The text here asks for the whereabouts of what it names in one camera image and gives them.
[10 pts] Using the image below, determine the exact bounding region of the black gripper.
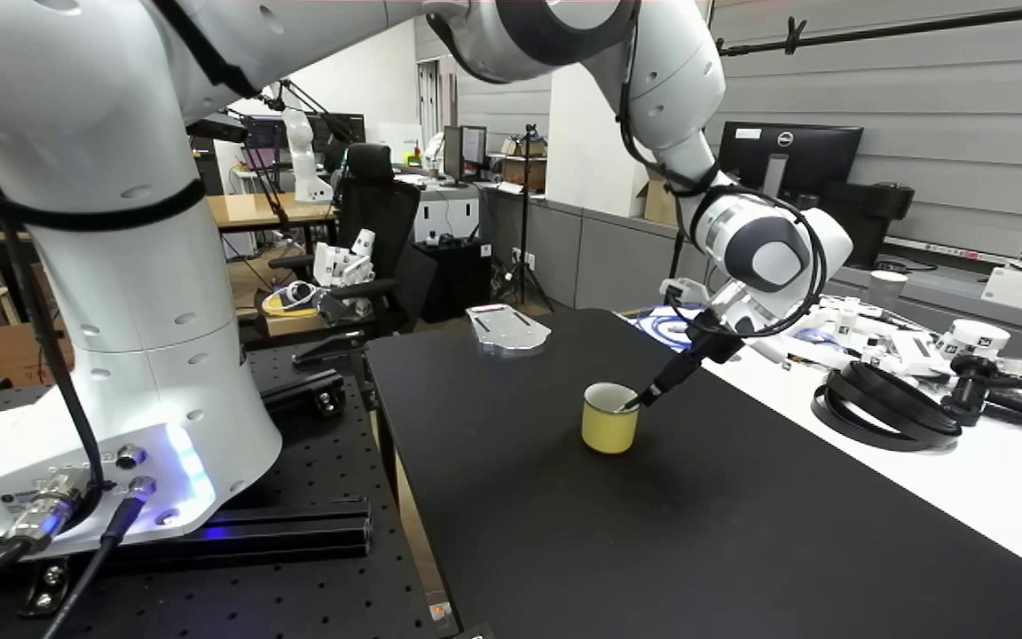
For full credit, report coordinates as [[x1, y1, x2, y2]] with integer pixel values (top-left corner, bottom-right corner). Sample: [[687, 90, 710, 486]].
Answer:
[[639, 310, 749, 413]]

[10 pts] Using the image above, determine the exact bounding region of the yellow ceramic cup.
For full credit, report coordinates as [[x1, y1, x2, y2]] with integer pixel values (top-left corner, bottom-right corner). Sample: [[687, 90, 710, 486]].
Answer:
[[579, 381, 645, 458]]

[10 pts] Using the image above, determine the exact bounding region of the open cardboard box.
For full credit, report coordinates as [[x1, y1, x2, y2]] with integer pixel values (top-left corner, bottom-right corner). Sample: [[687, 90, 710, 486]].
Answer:
[[634, 172, 686, 229]]

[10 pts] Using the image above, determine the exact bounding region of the white electronics pile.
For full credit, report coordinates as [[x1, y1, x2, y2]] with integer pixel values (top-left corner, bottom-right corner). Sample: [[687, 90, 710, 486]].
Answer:
[[755, 283, 949, 376]]

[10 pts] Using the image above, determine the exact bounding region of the black tripod stand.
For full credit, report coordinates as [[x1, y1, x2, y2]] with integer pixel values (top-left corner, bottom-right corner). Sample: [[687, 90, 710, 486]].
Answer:
[[492, 120, 561, 316]]

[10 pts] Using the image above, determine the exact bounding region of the black cabinet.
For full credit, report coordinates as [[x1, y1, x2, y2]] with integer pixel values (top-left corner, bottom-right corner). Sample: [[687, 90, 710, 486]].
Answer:
[[415, 238, 497, 327]]

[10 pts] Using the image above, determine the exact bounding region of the black Dell monitor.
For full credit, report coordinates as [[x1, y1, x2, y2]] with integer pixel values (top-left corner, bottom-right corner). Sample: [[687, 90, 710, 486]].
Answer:
[[717, 117, 867, 240]]

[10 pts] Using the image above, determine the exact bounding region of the white cabinet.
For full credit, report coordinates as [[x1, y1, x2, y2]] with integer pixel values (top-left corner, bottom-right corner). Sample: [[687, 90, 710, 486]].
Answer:
[[410, 187, 487, 248]]

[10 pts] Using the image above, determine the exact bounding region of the small white gadget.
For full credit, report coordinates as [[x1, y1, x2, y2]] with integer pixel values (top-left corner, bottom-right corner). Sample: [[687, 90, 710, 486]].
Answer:
[[947, 316, 1014, 364]]

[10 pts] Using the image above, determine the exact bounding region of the black handheld controller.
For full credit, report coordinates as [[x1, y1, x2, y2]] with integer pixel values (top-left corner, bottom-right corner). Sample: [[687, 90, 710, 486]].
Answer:
[[941, 350, 1022, 458]]

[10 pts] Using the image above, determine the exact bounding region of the small grey monitor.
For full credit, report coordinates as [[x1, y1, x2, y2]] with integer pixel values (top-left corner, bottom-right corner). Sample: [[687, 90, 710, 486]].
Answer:
[[440, 120, 492, 183]]

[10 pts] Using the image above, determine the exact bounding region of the black office chair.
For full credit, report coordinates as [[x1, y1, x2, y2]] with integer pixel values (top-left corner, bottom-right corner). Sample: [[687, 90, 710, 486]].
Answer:
[[286, 137, 442, 372]]

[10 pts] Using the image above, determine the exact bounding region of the white bag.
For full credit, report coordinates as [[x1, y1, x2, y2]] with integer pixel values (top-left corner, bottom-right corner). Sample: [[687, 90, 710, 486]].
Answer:
[[307, 223, 379, 291]]

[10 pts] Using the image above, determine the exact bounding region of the black background monitor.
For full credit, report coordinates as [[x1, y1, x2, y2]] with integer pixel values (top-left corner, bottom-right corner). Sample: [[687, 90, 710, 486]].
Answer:
[[307, 111, 370, 177]]

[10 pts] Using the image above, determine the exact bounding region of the black optical breadboard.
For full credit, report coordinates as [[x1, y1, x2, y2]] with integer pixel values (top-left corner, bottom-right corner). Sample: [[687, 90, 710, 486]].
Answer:
[[0, 342, 456, 639]]

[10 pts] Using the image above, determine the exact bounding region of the wooden desk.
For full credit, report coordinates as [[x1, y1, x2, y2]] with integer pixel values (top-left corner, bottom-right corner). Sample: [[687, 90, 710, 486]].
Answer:
[[0, 193, 341, 346]]

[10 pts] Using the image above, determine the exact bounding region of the brown box under desk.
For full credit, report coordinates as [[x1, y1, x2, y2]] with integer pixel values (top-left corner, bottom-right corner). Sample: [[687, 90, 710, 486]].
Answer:
[[0, 283, 72, 391]]

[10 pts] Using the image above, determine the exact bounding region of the blue cable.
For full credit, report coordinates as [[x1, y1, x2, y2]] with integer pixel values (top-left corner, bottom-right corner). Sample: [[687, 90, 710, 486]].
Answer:
[[639, 300, 703, 354]]

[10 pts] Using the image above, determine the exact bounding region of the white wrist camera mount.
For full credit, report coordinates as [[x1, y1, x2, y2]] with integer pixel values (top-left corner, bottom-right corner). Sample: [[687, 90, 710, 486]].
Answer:
[[658, 278, 710, 316]]

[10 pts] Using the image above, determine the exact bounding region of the coiled black cable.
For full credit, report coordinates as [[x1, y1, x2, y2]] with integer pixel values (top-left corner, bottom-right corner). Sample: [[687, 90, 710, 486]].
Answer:
[[807, 359, 964, 454]]

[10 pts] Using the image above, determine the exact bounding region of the black aluminium rail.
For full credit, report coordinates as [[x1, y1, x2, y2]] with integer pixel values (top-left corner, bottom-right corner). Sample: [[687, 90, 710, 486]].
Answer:
[[94, 505, 373, 569]]

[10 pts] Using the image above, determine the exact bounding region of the black pole frame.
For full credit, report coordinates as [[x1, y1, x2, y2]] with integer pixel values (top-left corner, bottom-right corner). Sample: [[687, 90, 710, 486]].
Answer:
[[663, 0, 1022, 310]]

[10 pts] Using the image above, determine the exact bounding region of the black plug cable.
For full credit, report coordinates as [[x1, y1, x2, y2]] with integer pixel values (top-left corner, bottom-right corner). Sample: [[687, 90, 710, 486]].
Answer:
[[41, 493, 147, 639]]

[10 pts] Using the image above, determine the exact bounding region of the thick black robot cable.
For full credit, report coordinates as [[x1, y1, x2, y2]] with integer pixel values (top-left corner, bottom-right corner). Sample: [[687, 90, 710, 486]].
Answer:
[[0, 130, 114, 535]]

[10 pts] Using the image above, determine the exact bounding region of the grey connector cable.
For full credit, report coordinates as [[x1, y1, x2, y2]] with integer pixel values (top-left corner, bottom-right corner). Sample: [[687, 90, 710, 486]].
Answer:
[[0, 493, 74, 600]]

